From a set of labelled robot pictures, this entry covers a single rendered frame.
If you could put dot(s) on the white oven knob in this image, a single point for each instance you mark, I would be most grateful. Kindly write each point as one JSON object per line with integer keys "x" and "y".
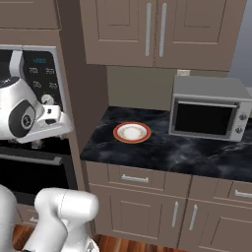
{"x": 48, "y": 98}

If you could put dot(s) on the taupe cupboard above oven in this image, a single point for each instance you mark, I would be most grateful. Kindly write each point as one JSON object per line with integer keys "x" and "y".
{"x": 29, "y": 13}

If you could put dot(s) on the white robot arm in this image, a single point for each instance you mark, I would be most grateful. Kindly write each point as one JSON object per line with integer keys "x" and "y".
{"x": 62, "y": 210}

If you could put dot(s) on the white wall socket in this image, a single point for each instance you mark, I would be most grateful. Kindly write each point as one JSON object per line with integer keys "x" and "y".
{"x": 183, "y": 73}

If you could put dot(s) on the black wall oven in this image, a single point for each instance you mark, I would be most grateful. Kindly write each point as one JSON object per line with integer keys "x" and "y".
{"x": 46, "y": 75}

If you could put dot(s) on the black oven door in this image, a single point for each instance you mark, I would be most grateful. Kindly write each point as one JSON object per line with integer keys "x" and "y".
{"x": 36, "y": 178}

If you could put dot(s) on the grey toaster oven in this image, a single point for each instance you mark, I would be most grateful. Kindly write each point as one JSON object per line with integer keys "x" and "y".
{"x": 210, "y": 92}

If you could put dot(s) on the taupe base cupboard door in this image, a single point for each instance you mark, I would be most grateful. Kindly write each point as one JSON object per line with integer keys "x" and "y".
{"x": 223, "y": 226}
{"x": 138, "y": 213}

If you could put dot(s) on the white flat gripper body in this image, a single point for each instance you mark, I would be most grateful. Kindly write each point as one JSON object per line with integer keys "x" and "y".
{"x": 49, "y": 129}

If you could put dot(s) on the taupe drawer below oven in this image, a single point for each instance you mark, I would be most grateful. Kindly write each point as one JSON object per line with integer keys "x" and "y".
{"x": 26, "y": 211}

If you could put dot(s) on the taupe wall cupboard door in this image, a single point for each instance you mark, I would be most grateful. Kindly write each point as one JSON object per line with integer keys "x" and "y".
{"x": 118, "y": 32}
{"x": 203, "y": 32}

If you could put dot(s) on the taupe drawer front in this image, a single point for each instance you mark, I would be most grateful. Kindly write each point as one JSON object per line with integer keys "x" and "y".
{"x": 226, "y": 193}
{"x": 154, "y": 180}

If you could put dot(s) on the grey toaster oven knob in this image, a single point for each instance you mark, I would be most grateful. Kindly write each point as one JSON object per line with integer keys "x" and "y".
{"x": 243, "y": 116}
{"x": 239, "y": 130}

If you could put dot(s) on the red rimmed white plate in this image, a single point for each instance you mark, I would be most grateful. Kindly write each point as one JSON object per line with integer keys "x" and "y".
{"x": 132, "y": 133}

